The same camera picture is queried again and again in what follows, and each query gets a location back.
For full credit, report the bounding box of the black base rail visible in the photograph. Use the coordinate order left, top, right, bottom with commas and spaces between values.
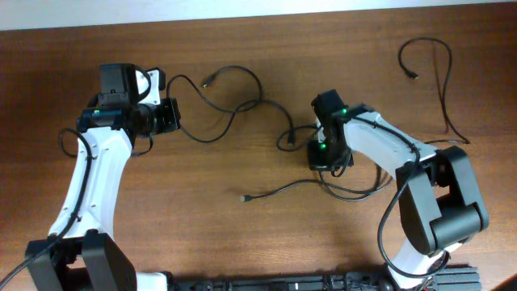
165, 267, 482, 291

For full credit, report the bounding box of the black usb cable long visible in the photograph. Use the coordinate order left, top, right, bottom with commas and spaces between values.
397, 36, 471, 145

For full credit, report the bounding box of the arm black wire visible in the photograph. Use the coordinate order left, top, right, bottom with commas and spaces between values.
351, 116, 452, 280
0, 128, 96, 290

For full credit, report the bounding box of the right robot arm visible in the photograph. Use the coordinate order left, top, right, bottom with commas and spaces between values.
308, 90, 490, 290

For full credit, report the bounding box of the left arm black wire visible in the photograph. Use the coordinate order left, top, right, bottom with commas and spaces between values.
0, 128, 96, 290

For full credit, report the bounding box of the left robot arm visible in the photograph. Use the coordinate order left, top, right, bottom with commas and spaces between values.
26, 63, 180, 290

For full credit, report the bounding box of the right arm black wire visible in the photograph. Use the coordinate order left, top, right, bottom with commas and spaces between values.
351, 116, 452, 280

